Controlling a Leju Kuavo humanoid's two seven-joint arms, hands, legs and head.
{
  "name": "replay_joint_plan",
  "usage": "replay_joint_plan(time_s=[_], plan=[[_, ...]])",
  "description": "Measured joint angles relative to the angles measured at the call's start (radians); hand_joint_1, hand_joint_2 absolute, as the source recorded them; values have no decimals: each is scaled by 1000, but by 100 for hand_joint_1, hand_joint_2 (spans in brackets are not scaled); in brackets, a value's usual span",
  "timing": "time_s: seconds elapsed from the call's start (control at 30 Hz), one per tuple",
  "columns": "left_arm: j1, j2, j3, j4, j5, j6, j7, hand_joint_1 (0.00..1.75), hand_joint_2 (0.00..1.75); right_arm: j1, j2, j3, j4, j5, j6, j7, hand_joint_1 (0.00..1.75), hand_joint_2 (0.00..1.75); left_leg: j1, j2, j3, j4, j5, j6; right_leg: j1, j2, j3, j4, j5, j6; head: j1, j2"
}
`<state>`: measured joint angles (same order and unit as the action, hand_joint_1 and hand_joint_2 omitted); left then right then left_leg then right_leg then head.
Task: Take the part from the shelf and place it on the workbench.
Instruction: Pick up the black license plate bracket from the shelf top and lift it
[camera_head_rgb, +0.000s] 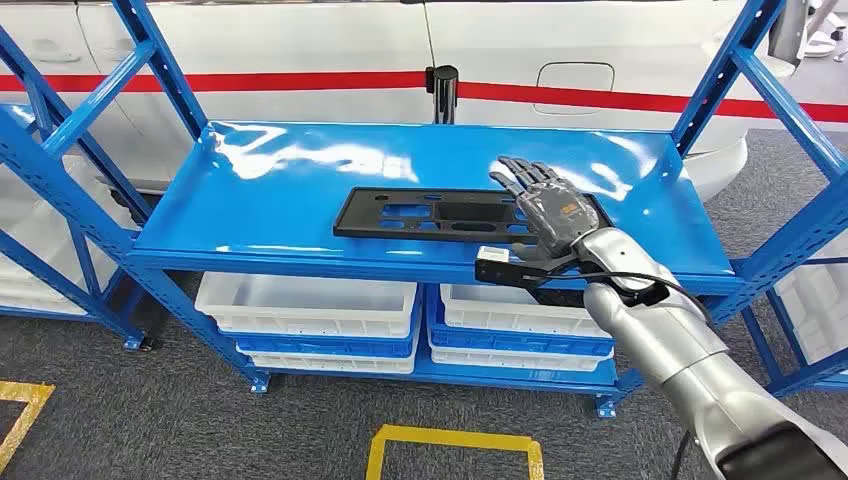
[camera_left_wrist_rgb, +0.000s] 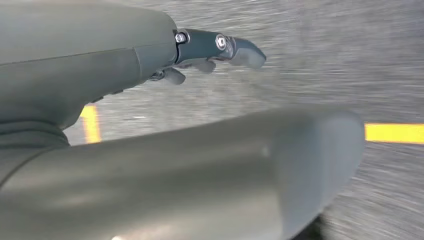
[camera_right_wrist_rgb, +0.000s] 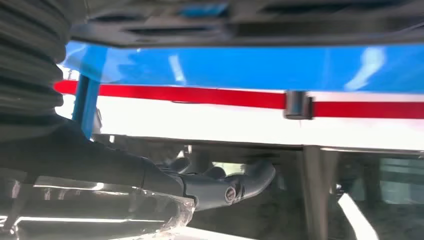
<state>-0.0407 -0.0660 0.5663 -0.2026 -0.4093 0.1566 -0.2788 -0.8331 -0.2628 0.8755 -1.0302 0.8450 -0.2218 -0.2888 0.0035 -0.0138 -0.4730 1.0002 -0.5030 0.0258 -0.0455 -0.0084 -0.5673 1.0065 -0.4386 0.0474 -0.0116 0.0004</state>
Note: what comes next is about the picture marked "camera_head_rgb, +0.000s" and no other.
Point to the white plastic crate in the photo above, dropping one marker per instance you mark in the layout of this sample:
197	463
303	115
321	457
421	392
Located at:
821	311
298	298
99	199
20	277
517	363
503	318
33	301
331	364

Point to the white car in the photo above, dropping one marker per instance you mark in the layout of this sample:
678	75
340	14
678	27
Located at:
298	40

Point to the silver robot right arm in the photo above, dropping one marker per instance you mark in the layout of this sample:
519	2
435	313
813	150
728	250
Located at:
662	344

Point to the black plastic panel part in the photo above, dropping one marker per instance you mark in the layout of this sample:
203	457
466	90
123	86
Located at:
371	212

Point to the red barrier belt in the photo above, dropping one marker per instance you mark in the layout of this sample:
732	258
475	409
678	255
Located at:
265	81
629	100

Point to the yellow floor tape square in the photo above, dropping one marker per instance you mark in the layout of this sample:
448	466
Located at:
26	392
450	437

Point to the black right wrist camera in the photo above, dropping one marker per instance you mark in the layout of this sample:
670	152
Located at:
503	272

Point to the blue metal shelf rack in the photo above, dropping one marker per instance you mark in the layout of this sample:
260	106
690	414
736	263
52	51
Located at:
298	166
66	290
762	346

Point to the grey white stand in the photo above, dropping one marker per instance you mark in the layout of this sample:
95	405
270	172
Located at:
788	33

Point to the black part in crate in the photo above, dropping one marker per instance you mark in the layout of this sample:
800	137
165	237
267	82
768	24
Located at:
556	298

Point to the black stanchion post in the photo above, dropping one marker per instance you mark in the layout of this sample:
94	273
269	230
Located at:
444	93

